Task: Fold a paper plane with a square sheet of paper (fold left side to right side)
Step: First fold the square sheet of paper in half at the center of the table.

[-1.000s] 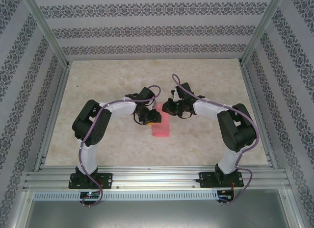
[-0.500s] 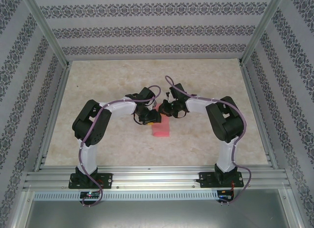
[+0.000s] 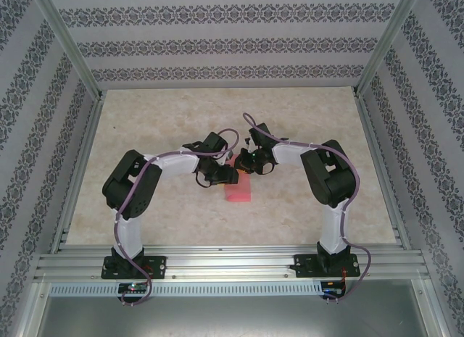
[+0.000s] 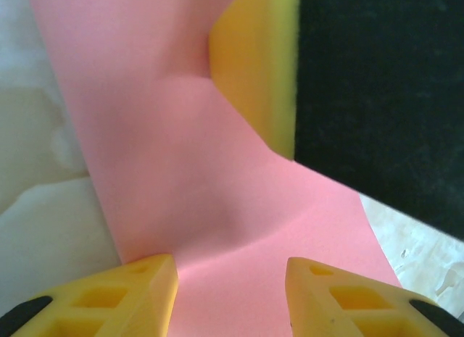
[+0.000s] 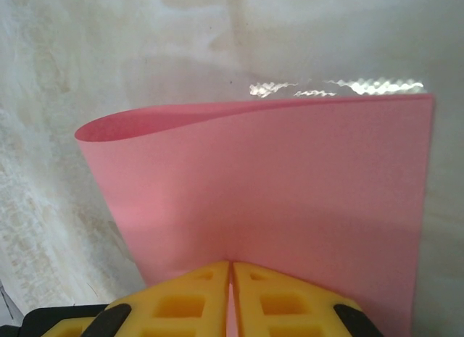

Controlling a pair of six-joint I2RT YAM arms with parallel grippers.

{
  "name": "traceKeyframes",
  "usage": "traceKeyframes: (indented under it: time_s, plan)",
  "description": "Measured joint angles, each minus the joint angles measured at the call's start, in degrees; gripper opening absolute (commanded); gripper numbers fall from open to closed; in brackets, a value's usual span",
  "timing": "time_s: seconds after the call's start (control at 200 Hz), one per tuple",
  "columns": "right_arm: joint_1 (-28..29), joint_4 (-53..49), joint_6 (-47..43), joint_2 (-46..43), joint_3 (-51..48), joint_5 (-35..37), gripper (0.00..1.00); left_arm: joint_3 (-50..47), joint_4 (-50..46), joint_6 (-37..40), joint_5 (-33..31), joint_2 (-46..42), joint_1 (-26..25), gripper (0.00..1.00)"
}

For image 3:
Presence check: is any pink cloth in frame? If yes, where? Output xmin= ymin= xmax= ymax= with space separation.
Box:
xmin=223 ymin=154 xmax=253 ymax=204

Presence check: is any grey metal sheet panel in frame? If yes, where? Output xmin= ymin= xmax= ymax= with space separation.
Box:
xmin=14 ymin=278 xmax=450 ymax=337

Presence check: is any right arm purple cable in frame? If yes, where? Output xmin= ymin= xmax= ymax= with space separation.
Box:
xmin=241 ymin=112 xmax=373 ymax=304

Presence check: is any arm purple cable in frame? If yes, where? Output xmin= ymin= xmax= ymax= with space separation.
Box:
xmin=114 ymin=128 xmax=241 ymax=308
xmin=241 ymin=112 xmax=373 ymax=304

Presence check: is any aluminium mounting rail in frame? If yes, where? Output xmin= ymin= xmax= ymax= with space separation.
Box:
xmin=34 ymin=244 xmax=431 ymax=282

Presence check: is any slotted grey cable duct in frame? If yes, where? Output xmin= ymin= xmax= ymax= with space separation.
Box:
xmin=49 ymin=281 xmax=323 ymax=297

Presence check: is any aluminium side rail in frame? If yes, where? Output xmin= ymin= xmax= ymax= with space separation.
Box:
xmin=353 ymin=93 xmax=413 ymax=249
xmin=50 ymin=93 xmax=106 ymax=253

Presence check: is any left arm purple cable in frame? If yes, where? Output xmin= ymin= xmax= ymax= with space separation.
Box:
xmin=114 ymin=128 xmax=241 ymax=308

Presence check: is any aluminium frame post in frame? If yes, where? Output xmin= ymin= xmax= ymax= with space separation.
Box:
xmin=355 ymin=0 xmax=423 ymax=97
xmin=32 ymin=0 xmax=104 ymax=99

